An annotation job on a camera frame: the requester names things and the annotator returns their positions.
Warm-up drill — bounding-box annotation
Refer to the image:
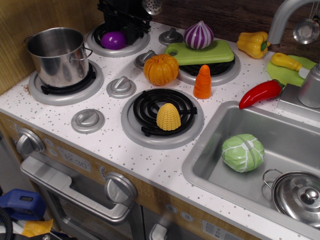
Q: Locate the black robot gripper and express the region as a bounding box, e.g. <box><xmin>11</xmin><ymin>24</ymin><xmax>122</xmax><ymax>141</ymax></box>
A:
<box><xmin>97</xmin><ymin>0</ymin><xmax>152</xmax><ymax>46</ymax></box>

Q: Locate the purple toy eggplant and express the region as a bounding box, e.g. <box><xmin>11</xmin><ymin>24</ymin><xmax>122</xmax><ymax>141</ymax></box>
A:
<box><xmin>101</xmin><ymin>31</ymin><xmax>127</xmax><ymax>50</ymax></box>

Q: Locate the tall steel pot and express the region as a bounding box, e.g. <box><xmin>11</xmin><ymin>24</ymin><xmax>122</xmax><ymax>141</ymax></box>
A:
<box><xmin>24</xmin><ymin>27</ymin><xmax>93</xmax><ymax>88</ymax></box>

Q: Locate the small lidded steel pot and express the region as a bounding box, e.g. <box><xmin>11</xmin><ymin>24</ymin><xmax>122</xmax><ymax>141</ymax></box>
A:
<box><xmin>262</xmin><ymin>168</ymin><xmax>320</xmax><ymax>229</ymax></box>

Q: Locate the hanging perforated steel spoon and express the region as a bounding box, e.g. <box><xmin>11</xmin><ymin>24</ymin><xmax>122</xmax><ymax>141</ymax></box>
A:
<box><xmin>142</xmin><ymin>0</ymin><xmax>163</xmax><ymax>16</ymax></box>

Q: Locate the silver knob beside pumpkin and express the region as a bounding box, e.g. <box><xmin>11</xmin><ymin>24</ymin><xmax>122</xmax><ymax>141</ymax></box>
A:
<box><xmin>134</xmin><ymin>50</ymin><xmax>157</xmax><ymax>70</ymax></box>

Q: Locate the back silver stove knob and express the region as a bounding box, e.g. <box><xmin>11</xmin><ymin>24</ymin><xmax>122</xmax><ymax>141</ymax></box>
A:
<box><xmin>158</xmin><ymin>27</ymin><xmax>184</xmax><ymax>46</ymax></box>

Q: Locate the silver stove knob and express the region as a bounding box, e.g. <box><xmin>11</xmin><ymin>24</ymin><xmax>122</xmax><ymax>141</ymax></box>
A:
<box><xmin>71</xmin><ymin>109</ymin><xmax>105</xmax><ymax>134</ymax></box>
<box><xmin>106</xmin><ymin>76</ymin><xmax>137</xmax><ymax>99</ymax></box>
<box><xmin>158</xmin><ymin>27</ymin><xmax>184</xmax><ymax>46</ymax></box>

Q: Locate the orange toy pumpkin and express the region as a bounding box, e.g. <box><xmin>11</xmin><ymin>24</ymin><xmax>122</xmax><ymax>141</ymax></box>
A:
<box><xmin>143</xmin><ymin>54</ymin><xmax>179</xmax><ymax>86</ymax></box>

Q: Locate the middle silver stove knob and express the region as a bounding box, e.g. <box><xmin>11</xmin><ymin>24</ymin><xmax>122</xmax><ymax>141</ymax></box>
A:
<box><xmin>106</xmin><ymin>76</ymin><xmax>137</xmax><ymax>99</ymax></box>

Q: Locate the front left stove burner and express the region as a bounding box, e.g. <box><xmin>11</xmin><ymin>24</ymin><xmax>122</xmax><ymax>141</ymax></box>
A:
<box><xmin>28</xmin><ymin>60</ymin><xmax>104</xmax><ymax>106</ymax></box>

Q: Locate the purple striped toy onion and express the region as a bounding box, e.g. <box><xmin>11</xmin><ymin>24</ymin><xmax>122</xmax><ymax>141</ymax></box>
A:
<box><xmin>183</xmin><ymin>20</ymin><xmax>214</xmax><ymax>50</ymax></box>

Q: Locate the front right stove burner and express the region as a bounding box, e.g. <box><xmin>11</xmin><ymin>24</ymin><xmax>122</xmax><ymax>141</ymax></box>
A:
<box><xmin>120</xmin><ymin>88</ymin><xmax>205</xmax><ymax>150</ymax></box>

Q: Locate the front silver stove knob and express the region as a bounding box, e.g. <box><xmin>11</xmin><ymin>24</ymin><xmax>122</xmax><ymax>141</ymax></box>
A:
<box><xmin>71</xmin><ymin>109</ymin><xmax>105</xmax><ymax>134</ymax></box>

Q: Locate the orange toy carrot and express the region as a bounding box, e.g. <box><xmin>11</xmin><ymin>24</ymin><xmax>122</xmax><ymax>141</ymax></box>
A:
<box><xmin>193</xmin><ymin>64</ymin><xmax>212</xmax><ymax>99</ymax></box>

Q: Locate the green toy cutting board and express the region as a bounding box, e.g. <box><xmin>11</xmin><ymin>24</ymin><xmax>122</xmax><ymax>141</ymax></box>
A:
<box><xmin>164</xmin><ymin>40</ymin><xmax>235</xmax><ymax>66</ymax></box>

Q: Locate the yellow toy corn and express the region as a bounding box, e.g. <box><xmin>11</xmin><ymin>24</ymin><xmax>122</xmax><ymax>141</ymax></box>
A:
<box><xmin>156</xmin><ymin>103</ymin><xmax>182</xmax><ymax>131</ymax></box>

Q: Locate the back right stove burner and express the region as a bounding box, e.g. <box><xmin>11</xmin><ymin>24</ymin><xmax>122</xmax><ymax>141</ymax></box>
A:
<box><xmin>177</xmin><ymin>55</ymin><xmax>241</xmax><ymax>87</ymax></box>

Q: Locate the yellow toy bell pepper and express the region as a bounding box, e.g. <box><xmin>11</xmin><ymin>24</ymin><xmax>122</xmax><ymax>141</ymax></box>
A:
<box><xmin>236</xmin><ymin>31</ymin><xmax>271</xmax><ymax>59</ymax></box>

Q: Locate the oven clock display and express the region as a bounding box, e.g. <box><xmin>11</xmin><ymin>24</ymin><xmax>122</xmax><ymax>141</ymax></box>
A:
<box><xmin>57</xmin><ymin>147</ymin><xmax>92</xmax><ymax>173</ymax></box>

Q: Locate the left oven dial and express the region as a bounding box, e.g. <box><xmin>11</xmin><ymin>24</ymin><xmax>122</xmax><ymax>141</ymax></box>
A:
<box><xmin>16</xmin><ymin>127</ymin><xmax>46</xmax><ymax>156</ymax></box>

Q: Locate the oven dial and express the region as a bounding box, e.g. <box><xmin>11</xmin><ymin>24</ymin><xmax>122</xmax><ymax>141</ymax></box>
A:
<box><xmin>104</xmin><ymin>171</ymin><xmax>138</xmax><ymax>204</ymax></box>
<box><xmin>16</xmin><ymin>127</ymin><xmax>46</xmax><ymax>156</ymax></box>

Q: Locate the red toy chili pepper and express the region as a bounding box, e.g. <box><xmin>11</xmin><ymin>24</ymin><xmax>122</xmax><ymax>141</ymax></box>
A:
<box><xmin>238</xmin><ymin>79</ymin><xmax>285</xmax><ymax>109</ymax></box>

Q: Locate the right oven dial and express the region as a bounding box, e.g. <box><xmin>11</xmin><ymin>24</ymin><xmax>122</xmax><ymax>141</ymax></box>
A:
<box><xmin>104</xmin><ymin>171</ymin><xmax>138</xmax><ymax>204</ymax></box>

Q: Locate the light green toy plate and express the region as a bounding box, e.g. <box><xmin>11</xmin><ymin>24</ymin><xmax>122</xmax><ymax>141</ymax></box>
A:
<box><xmin>266</xmin><ymin>55</ymin><xmax>317</xmax><ymax>87</ymax></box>

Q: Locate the green toy cabbage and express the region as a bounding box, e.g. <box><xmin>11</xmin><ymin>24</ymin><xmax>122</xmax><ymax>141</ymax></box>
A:
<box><xmin>221</xmin><ymin>134</ymin><xmax>265</xmax><ymax>173</ymax></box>

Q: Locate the hanging steel ladle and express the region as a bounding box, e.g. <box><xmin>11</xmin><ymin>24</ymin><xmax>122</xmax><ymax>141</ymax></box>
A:
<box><xmin>293</xmin><ymin>2</ymin><xmax>320</xmax><ymax>45</ymax></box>

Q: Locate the silver toy faucet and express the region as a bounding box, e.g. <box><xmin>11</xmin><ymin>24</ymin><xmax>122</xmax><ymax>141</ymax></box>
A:
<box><xmin>267</xmin><ymin>0</ymin><xmax>320</xmax><ymax>121</ymax></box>

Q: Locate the silver sink basin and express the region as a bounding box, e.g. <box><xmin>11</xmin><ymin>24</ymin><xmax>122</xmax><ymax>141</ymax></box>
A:
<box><xmin>182</xmin><ymin>101</ymin><xmax>320</xmax><ymax>240</ymax></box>

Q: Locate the blue clamp tool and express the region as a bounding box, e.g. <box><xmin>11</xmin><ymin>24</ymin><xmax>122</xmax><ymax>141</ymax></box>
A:
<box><xmin>0</xmin><ymin>189</ymin><xmax>47</xmax><ymax>221</ymax></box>

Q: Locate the yellow cloth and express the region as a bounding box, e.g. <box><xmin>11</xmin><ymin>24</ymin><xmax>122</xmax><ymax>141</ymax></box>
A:
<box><xmin>21</xmin><ymin>219</ymin><xmax>54</xmax><ymax>238</ymax></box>

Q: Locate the yellow handled toy knife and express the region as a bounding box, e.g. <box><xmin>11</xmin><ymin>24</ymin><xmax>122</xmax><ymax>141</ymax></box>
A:
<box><xmin>271</xmin><ymin>52</ymin><xmax>310</xmax><ymax>79</ymax></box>

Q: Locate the silver oven door handle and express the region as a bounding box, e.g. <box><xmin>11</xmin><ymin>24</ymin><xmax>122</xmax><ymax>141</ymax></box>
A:
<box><xmin>20</xmin><ymin>156</ymin><xmax>131</xmax><ymax>225</ymax></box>

